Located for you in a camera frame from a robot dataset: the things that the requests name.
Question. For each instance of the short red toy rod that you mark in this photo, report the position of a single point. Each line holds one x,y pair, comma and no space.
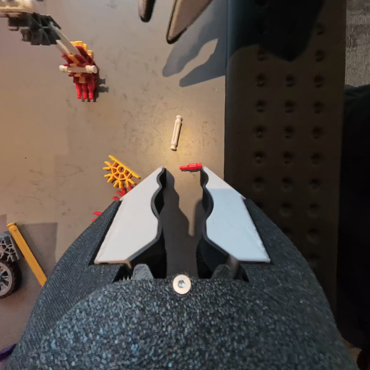
190,167

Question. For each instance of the grey toy wheel with tyre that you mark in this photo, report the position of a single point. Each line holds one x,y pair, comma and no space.
7,279

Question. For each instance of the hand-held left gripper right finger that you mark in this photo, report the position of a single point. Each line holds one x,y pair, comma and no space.
234,225

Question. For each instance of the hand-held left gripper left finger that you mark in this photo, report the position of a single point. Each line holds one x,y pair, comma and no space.
130,225

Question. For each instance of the yellow fan connector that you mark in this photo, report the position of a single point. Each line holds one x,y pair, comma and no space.
121,173

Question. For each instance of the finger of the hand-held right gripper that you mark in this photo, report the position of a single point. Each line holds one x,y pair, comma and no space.
146,10
185,17

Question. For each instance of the long yellow toy rod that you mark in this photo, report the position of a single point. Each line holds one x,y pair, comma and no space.
27,254

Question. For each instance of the short white toy rod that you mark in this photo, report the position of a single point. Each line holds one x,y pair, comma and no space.
176,133

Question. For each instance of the small red toy assembly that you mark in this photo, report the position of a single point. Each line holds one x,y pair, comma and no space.
82,82

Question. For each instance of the black perforated tray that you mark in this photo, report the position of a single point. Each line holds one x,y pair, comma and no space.
283,144

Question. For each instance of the red fan connector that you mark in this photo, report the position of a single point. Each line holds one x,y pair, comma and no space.
124,192
96,214

